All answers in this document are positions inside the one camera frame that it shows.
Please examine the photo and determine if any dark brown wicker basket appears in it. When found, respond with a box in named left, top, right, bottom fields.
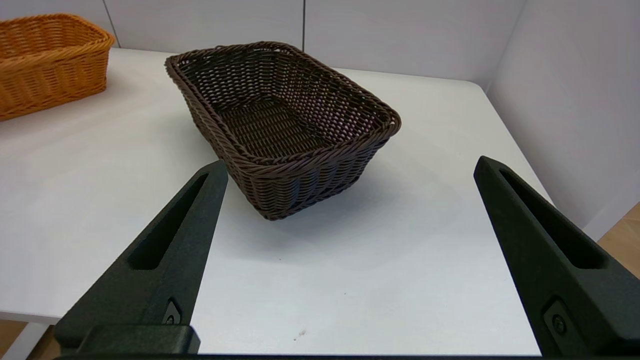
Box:
left=165, top=41, right=402, bottom=221

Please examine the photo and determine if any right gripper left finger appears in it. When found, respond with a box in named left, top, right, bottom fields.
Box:
left=54, top=159, right=229, bottom=357

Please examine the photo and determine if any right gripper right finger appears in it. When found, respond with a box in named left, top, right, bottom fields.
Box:
left=473, top=155, right=640, bottom=357

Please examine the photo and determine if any orange wicker basket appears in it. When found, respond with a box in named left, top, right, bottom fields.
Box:
left=0, top=13, right=115, bottom=122

